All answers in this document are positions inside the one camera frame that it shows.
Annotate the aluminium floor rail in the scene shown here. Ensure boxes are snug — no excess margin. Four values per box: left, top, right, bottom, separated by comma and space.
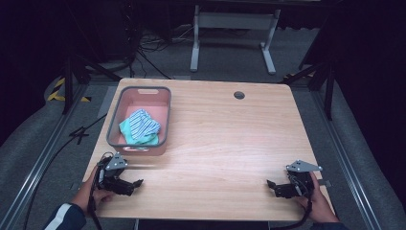
310, 90, 384, 230
0, 85, 88, 230

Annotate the black tripod stand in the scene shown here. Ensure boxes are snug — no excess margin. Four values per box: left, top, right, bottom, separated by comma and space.
61, 52, 123, 115
280, 58, 337, 122

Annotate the blue white striped cloth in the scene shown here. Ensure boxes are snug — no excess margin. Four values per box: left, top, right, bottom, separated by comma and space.
128, 108, 162, 141

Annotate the person's right hand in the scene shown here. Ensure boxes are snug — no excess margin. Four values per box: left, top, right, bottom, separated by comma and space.
294, 172, 340, 224

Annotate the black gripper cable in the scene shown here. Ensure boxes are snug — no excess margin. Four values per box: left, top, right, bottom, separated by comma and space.
87, 154, 115, 230
270, 178, 315, 230

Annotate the pink basket with grey rim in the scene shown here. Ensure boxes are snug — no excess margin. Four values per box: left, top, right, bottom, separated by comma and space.
105, 85, 172, 157

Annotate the long black floor cable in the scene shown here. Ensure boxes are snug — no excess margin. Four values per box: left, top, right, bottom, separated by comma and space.
22, 113, 108, 230

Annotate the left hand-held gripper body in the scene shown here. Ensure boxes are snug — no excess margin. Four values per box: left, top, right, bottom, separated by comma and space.
95, 151, 136, 196

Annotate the black tape cross mark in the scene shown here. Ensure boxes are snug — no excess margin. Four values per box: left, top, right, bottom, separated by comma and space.
68, 126, 91, 146

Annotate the grey metal stand frame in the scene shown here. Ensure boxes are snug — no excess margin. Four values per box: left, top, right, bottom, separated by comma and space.
190, 4, 282, 76

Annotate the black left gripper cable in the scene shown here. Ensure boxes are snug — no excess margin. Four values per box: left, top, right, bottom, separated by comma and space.
87, 154, 115, 230

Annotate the person's left hand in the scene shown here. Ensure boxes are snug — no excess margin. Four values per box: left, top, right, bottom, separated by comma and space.
70, 166, 116, 219

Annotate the tangle of black floor cables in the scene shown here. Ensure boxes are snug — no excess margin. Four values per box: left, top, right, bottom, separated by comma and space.
127, 23, 195, 81

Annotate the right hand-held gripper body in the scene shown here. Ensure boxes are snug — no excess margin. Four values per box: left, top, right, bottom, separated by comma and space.
273, 159, 324, 199

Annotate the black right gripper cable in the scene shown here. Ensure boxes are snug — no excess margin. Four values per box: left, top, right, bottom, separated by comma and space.
270, 178, 315, 230

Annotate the mint green cloth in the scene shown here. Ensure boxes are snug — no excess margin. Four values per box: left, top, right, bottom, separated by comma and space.
119, 118, 160, 147

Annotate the yellow black hazard tape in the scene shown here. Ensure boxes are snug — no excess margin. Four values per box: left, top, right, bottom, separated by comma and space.
46, 77, 92, 104

